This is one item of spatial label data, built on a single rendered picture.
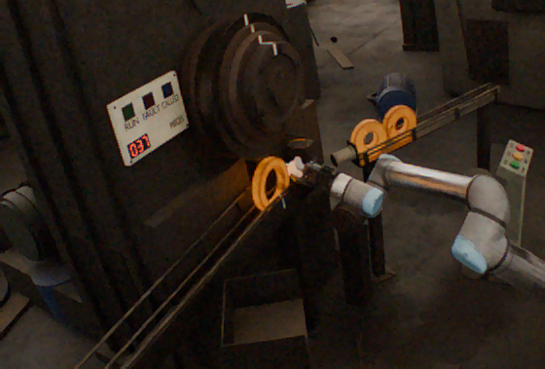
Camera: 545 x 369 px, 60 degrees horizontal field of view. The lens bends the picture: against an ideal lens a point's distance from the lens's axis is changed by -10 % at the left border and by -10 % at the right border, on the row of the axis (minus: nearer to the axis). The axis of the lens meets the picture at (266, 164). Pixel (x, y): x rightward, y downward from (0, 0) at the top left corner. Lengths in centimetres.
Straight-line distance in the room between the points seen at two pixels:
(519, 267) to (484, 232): 16
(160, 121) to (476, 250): 95
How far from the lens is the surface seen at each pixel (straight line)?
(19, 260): 297
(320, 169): 183
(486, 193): 148
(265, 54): 153
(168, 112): 154
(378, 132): 214
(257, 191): 174
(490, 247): 145
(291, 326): 146
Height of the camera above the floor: 162
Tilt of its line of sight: 26 degrees down
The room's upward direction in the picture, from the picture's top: 12 degrees counter-clockwise
